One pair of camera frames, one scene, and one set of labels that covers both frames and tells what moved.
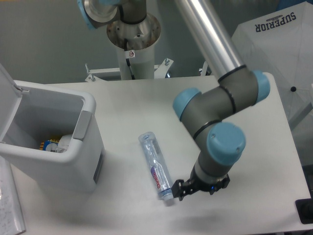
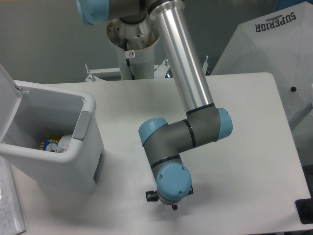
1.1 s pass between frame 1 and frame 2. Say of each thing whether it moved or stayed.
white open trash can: stayed
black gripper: moved
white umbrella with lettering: stayed
